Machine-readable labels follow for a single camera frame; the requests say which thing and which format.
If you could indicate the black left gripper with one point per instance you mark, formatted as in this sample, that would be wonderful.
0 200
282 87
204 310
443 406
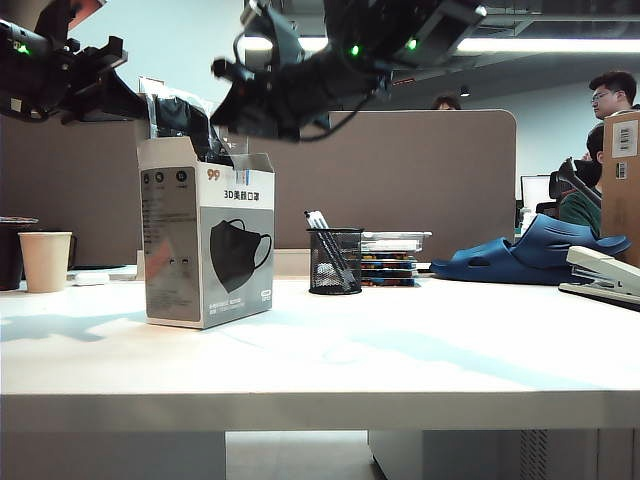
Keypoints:
90 65

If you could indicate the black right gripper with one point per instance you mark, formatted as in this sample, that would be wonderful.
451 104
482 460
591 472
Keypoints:
320 85

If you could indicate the black mask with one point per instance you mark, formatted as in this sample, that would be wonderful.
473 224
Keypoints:
175 115

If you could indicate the white grey mask box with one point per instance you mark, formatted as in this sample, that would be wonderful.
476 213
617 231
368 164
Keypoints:
175 250

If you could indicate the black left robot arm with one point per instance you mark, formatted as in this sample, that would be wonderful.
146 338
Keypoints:
30 75

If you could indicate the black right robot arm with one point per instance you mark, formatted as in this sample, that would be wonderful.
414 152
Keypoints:
380 25

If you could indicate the brown cardboard box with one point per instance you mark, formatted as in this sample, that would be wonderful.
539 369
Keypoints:
625 200

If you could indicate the beige paper cup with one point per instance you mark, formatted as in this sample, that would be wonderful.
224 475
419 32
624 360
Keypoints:
45 265

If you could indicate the brown desk partition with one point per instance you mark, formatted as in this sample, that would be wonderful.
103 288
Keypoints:
400 175

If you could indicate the black cup with purple lid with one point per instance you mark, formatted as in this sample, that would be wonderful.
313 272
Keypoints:
10 260

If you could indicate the black mesh pen holder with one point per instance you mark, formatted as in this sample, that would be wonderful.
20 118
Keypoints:
345 250

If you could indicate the person head behind partition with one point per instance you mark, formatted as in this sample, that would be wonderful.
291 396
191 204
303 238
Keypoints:
446 103

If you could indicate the clear plastic tray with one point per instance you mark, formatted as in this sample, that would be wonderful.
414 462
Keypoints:
400 242

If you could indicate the dark blue slipper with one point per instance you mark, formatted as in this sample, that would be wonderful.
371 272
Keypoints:
500 260

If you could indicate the computer monitor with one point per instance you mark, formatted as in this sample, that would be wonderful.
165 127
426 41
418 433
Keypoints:
534 192

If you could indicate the ceiling strip light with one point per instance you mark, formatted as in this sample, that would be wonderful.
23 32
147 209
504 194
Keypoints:
550 45

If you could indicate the black office chair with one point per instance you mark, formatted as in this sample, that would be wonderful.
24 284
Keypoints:
560 182

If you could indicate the seated person in green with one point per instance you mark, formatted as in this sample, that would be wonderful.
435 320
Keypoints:
580 210

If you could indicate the person with glasses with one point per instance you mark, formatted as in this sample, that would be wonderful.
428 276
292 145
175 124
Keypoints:
612 95

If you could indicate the white grey stapler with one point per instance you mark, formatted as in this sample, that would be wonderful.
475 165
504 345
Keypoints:
600 270

